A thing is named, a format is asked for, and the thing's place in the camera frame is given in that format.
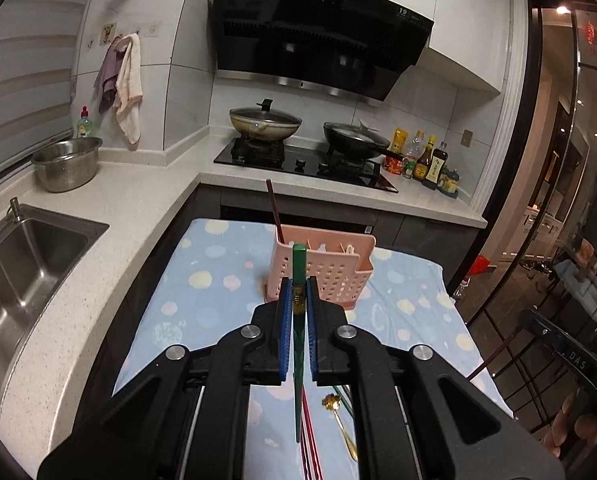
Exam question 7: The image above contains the white window blind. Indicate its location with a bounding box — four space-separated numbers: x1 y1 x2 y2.
0 0 110 183

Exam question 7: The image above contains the black gas stove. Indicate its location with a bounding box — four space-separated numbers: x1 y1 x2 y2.
213 137 400 194

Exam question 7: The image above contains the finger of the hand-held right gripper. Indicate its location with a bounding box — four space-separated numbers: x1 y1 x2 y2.
521 307 559 356

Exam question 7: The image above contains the dark red chopstick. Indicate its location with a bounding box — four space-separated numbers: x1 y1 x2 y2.
468 332 510 387
266 179 286 244

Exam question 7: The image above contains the green chopstick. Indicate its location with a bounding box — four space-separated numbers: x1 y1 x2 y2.
291 243 309 443
334 385 355 418

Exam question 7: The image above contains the blue printed tablecloth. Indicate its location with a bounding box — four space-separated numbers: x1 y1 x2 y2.
113 217 515 480

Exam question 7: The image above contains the brown sauce bottle yellow label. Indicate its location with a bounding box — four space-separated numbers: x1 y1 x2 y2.
413 135 438 182

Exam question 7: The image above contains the black range hood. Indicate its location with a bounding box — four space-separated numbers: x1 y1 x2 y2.
208 0 435 107

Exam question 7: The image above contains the purple cloth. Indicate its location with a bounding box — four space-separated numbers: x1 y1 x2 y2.
94 36 129 115

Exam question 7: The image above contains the pink perforated utensil holder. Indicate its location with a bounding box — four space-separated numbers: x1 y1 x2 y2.
263 225 377 312

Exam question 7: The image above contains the green dish soap bottle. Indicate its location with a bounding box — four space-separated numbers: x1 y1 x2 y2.
76 106 94 139

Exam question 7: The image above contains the steel colander bowl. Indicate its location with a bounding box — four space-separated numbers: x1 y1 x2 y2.
32 136 104 194

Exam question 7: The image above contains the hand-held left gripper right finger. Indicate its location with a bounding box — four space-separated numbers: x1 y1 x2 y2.
305 277 565 480

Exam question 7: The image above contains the gold spoon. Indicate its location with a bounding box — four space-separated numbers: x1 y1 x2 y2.
321 394 359 461

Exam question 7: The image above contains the clear oil bottle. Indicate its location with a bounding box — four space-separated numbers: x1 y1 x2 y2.
405 131 426 162

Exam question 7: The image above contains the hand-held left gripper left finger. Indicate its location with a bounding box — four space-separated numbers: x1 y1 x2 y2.
38 279 295 480

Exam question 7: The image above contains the glass sliding door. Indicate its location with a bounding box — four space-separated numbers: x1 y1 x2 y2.
471 0 597 411

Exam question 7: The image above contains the person's right hand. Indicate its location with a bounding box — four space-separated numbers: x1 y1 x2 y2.
542 389 597 461

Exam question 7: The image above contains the steel sink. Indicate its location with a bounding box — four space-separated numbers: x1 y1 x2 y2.
0 203 110 411

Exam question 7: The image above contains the black wok with lid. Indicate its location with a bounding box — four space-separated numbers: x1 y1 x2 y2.
323 119 405 162

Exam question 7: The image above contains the red striped chopstick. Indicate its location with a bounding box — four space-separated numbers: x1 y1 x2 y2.
305 407 325 480
301 389 315 480

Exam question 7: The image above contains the beige wok with glass lid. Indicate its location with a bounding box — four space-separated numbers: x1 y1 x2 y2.
229 99 303 143

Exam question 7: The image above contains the white wall cabinet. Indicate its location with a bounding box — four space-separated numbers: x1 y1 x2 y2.
427 0 512 94

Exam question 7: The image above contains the dark soy sauce bottle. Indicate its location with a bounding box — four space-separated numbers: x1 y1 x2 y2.
422 141 450 191

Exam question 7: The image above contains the pale pink towel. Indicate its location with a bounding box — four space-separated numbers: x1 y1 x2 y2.
114 33 144 149

